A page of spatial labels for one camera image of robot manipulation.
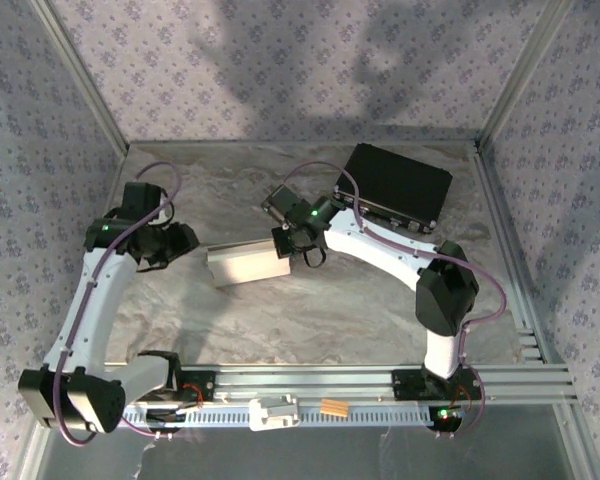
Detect black hard case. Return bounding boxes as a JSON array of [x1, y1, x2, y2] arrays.
[[333, 143, 454, 235]]

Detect white paper box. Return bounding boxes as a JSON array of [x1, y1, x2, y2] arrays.
[[205, 237, 292, 289]]

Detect aluminium mounting rail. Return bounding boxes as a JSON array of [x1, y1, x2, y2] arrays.
[[33, 364, 579, 405]]

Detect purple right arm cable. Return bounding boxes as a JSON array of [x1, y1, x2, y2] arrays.
[[279, 160, 509, 441]]

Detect right controller board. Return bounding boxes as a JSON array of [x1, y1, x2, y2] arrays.
[[427, 405, 466, 434]]

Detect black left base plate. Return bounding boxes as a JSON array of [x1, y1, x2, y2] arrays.
[[169, 370, 217, 404]]

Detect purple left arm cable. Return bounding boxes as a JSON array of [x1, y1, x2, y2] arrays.
[[52, 160, 201, 446]]

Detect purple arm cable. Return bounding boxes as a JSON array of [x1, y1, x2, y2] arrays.
[[279, 160, 509, 441], [52, 160, 201, 446]]

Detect controller board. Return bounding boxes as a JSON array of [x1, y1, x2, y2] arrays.
[[427, 405, 466, 434], [144, 407, 186, 434]]

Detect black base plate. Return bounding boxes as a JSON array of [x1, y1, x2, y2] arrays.
[[169, 370, 217, 404], [392, 368, 483, 401]]

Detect left controller board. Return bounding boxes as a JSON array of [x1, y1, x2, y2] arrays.
[[144, 407, 186, 434]]

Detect aluminium side rail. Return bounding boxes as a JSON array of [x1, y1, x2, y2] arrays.
[[472, 142, 556, 366], [57, 147, 130, 366]]

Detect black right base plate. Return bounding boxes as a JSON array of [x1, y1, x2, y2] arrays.
[[392, 368, 483, 401]]

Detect white plastic bracket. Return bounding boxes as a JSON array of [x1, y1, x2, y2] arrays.
[[248, 394, 301, 432]]

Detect grey slotted cable duct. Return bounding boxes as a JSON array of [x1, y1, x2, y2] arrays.
[[52, 403, 461, 429]]

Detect aluminium frame post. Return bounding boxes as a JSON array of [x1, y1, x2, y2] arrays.
[[28, 0, 131, 154], [475, 0, 577, 154]]

